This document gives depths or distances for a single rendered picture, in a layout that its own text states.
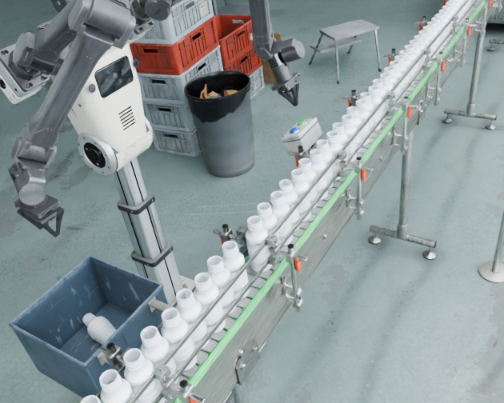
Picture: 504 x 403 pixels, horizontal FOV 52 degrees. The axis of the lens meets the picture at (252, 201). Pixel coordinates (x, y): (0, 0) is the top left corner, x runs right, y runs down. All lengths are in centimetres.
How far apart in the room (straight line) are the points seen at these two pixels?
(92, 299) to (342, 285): 141
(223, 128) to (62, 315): 202
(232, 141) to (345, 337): 158
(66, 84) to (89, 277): 78
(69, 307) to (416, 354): 152
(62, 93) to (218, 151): 244
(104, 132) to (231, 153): 195
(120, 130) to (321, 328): 141
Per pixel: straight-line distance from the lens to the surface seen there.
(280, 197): 143
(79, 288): 174
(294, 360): 246
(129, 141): 173
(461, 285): 282
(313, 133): 183
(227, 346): 130
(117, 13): 108
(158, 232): 200
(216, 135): 346
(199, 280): 122
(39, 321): 169
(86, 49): 111
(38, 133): 124
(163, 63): 374
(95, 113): 163
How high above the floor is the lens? 198
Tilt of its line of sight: 36 degrees down
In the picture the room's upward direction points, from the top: 9 degrees counter-clockwise
